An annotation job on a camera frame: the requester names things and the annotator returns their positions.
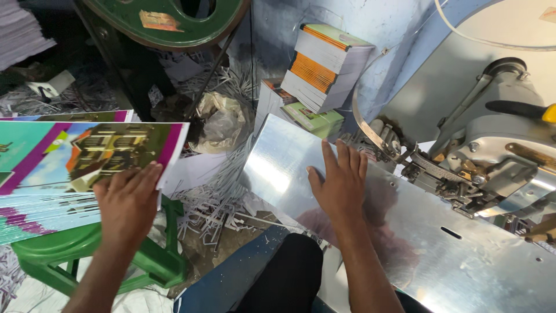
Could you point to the green plastic stool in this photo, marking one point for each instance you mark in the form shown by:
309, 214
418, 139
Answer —
56, 256

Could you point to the stack of white paper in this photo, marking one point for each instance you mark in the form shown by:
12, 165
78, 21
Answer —
19, 32

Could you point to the person's black trouser leg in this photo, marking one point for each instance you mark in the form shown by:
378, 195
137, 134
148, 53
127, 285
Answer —
282, 278

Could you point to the stack of orange-covered notebooks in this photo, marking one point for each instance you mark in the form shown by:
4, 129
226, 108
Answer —
269, 102

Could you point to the stack of orange-spined notebooks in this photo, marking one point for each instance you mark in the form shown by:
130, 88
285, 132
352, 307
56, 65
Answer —
323, 65

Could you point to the pile of printed covers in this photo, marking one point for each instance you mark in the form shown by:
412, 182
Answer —
65, 116

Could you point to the stack of fanned printed booklets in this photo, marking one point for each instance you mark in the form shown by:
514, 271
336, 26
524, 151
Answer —
39, 215

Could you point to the colourful printed booklet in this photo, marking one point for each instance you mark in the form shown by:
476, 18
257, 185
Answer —
65, 152

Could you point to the black machine frame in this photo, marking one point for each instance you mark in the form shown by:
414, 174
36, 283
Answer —
126, 74

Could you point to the stack of green-covered notebooks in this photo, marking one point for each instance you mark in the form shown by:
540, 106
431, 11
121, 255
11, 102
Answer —
312, 119

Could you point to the person's right hand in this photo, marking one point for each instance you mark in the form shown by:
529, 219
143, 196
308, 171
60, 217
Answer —
341, 191

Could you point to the blue metal panel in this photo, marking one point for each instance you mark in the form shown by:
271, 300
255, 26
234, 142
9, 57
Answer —
221, 278

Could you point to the crumpled clear plastic bag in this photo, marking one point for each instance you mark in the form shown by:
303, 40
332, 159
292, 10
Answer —
219, 121

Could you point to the shiny metal saddle plate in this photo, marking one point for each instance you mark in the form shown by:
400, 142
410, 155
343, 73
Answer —
434, 252

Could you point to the curved steel band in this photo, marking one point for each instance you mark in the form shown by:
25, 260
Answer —
360, 119

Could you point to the white paper sheet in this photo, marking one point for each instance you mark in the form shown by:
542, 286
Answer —
191, 171

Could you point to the heap of paper trimmings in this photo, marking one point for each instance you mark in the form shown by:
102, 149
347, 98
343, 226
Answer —
213, 208

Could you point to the green machine wheel guard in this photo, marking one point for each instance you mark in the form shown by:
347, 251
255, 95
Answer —
143, 26

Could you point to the dark metal rod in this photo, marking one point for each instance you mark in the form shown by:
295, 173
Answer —
213, 71

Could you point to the person's left hand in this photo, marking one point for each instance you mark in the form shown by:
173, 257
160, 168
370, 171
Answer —
126, 208

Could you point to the black and yellow screwdriver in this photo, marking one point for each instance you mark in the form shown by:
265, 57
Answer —
517, 109

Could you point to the white cardboard scrap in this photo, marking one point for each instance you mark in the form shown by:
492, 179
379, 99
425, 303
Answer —
50, 85

